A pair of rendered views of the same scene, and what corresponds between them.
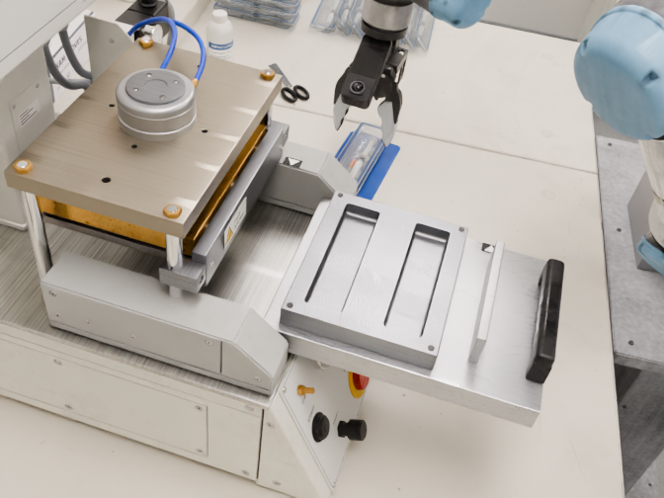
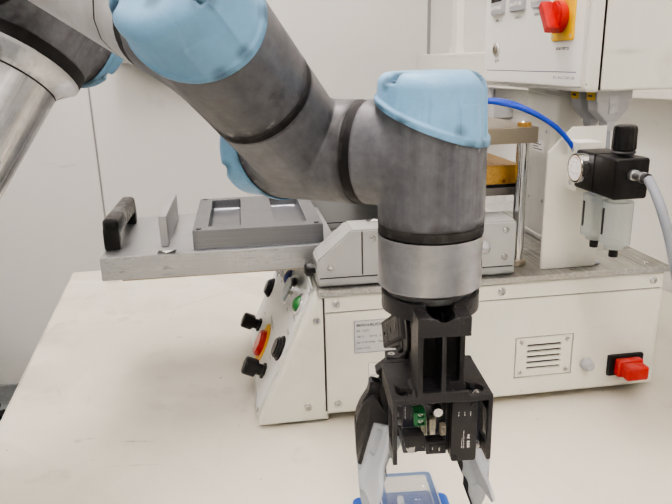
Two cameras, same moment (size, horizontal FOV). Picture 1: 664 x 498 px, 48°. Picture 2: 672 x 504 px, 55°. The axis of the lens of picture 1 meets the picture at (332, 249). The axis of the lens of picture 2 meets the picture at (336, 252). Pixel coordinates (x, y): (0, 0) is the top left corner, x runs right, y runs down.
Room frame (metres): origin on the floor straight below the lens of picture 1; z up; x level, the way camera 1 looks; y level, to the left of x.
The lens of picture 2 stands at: (1.46, -0.23, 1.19)
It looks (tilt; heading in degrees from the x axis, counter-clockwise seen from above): 16 degrees down; 162
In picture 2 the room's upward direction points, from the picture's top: 1 degrees counter-clockwise
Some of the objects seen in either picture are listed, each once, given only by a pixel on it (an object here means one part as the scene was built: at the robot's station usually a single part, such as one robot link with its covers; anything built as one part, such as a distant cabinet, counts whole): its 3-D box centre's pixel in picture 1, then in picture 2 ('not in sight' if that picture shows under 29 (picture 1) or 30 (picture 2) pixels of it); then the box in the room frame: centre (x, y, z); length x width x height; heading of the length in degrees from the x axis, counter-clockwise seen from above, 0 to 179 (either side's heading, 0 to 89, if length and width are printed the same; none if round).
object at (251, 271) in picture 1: (139, 234); (455, 243); (0.63, 0.23, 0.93); 0.46 x 0.35 x 0.01; 80
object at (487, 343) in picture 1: (419, 291); (223, 228); (0.57, -0.10, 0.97); 0.30 x 0.22 x 0.08; 80
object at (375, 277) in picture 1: (379, 272); (256, 218); (0.58, -0.06, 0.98); 0.20 x 0.17 x 0.03; 170
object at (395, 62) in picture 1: (379, 54); (430, 366); (1.06, -0.03, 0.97); 0.09 x 0.08 x 0.12; 165
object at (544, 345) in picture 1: (546, 316); (120, 221); (0.55, -0.24, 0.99); 0.15 x 0.02 x 0.04; 170
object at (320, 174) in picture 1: (266, 168); (408, 248); (0.75, 0.10, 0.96); 0.26 x 0.05 x 0.07; 80
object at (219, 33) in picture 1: (219, 47); not in sight; (1.25, 0.27, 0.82); 0.05 x 0.05 x 0.14
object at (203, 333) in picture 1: (166, 322); (370, 203); (0.48, 0.16, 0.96); 0.25 x 0.05 x 0.07; 80
